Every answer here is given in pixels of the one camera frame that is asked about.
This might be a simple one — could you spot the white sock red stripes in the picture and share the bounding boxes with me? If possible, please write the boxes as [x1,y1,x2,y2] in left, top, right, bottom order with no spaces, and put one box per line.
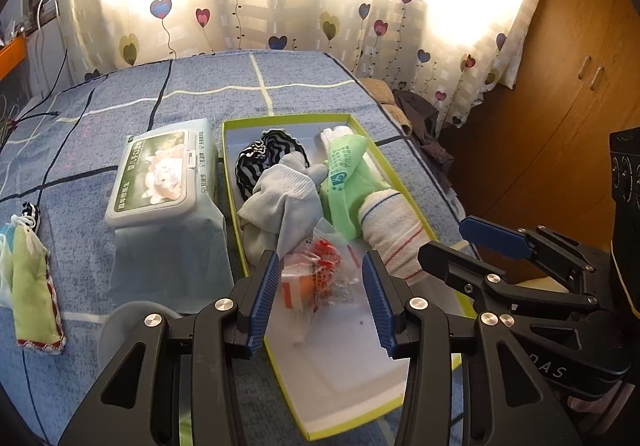
[357,191,441,284]

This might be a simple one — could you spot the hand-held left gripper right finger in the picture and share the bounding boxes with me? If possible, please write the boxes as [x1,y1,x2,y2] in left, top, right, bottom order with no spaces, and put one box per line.
[361,250,583,446]

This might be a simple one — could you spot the green plastic bag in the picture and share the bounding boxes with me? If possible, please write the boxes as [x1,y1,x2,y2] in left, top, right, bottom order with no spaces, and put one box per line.
[320,133,396,242]

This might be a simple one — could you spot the dark dotted cloth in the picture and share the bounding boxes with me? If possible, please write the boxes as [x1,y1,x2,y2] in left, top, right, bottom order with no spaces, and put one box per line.
[392,89,453,192]

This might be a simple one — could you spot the black cable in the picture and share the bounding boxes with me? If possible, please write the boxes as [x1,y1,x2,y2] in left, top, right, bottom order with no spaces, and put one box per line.
[0,1,71,137]

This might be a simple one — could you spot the clear plastic packet red contents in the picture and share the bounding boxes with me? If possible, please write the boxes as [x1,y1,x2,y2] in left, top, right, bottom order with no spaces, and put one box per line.
[280,221,371,342]

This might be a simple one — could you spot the clear round lidded container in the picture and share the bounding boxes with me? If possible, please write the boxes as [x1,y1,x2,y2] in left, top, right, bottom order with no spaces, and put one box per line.
[98,300,181,377]

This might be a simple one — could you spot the grey sock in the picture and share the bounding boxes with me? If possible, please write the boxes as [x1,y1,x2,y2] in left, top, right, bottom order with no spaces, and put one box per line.
[237,153,328,267]

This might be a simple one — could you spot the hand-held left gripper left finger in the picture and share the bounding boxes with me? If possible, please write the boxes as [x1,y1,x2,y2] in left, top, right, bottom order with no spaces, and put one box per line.
[57,250,281,446]

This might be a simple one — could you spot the green shallow cardboard box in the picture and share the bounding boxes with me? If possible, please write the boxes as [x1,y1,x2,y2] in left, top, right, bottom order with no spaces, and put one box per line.
[221,113,476,442]

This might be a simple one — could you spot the white cable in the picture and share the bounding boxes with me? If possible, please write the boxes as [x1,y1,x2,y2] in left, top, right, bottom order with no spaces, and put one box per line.
[32,0,53,32]

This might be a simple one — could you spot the thin striped black white cloth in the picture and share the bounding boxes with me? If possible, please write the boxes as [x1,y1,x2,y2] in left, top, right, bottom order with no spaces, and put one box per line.
[235,129,308,202]

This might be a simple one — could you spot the orange tray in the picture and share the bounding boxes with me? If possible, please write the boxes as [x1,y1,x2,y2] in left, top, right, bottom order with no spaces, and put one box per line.
[0,36,27,80]

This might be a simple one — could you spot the wide striped black white sock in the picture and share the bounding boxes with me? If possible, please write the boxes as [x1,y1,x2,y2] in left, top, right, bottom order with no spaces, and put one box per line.
[22,203,42,233]

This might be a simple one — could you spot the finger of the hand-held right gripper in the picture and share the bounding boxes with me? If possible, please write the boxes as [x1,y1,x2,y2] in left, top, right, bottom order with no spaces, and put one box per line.
[417,241,599,328]
[459,216,608,299]

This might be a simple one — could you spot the blue checked bed sheet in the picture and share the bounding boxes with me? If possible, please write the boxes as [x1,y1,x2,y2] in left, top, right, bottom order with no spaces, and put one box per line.
[0,49,481,446]

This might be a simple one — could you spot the brown towel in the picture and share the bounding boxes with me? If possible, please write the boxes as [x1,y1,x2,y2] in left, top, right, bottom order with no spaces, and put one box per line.
[361,78,416,134]

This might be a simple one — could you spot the wet wipes pack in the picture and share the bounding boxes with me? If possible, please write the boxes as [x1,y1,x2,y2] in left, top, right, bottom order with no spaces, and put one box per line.
[105,119,232,314]

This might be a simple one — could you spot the green towel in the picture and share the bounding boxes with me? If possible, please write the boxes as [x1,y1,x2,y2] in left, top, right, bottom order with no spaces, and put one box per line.
[11,221,67,356]

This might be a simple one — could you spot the light blue baby mitten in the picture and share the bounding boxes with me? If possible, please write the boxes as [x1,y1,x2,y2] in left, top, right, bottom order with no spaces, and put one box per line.
[0,221,21,308]

